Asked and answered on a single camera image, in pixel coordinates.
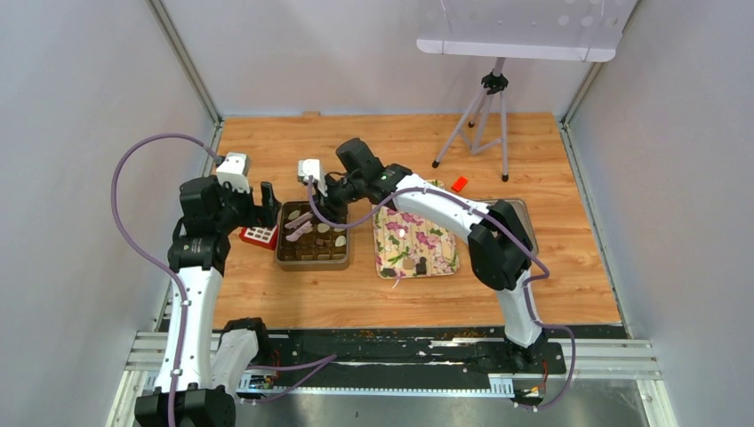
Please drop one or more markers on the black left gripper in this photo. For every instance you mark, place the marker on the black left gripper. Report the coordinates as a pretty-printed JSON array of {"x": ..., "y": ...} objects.
[{"x": 265, "y": 214}]

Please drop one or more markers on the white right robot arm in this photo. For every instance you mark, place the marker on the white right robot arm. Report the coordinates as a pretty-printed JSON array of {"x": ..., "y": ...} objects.
[{"x": 500, "y": 250}]

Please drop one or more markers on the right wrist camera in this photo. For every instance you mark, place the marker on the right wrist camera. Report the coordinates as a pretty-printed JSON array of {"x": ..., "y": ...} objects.
[{"x": 311, "y": 174}]

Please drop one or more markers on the small red block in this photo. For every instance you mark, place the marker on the small red block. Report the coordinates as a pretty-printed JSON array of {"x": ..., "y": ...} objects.
[{"x": 459, "y": 184}]

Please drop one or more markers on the white overhead light panel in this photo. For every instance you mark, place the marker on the white overhead light panel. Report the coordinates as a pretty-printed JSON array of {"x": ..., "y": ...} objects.
[{"x": 570, "y": 30}]

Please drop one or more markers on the floral patterned tray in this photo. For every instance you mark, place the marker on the floral patterned tray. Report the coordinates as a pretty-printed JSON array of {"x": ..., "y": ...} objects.
[{"x": 401, "y": 239}]

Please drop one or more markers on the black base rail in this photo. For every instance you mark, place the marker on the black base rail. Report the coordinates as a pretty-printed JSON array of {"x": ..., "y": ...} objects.
[{"x": 442, "y": 361}]

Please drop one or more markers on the dark ridged square chocolate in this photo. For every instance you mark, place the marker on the dark ridged square chocolate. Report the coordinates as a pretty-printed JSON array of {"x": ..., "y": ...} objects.
[{"x": 421, "y": 267}]

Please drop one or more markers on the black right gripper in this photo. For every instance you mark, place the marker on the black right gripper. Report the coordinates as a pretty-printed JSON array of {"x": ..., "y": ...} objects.
[{"x": 327, "y": 206}]

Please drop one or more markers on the gold chocolate tin box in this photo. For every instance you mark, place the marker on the gold chocolate tin box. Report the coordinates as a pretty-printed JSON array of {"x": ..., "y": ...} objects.
[{"x": 303, "y": 254}]

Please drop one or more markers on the red white grid object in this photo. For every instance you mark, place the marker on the red white grid object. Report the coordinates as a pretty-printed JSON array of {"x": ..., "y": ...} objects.
[{"x": 259, "y": 236}]

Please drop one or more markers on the pink silicone tongs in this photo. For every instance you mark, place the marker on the pink silicone tongs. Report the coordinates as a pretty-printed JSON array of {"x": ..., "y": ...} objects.
[{"x": 298, "y": 227}]

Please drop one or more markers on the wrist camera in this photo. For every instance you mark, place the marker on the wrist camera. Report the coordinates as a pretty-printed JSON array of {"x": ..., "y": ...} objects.
[
  {"x": 311, "y": 174},
  {"x": 232, "y": 173}
]

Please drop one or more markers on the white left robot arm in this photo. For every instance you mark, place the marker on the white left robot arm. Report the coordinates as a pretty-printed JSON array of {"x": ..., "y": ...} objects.
[{"x": 196, "y": 386}]

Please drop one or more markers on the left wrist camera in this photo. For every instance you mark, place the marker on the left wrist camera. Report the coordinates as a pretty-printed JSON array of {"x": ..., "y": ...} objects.
[{"x": 232, "y": 173}]

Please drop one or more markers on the white tripod stand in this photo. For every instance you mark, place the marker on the white tripod stand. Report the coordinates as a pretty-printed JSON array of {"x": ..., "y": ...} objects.
[{"x": 471, "y": 126}]

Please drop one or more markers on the grey metal tin lid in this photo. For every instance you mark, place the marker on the grey metal tin lid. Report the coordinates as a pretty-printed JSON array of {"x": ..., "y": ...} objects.
[{"x": 521, "y": 211}]

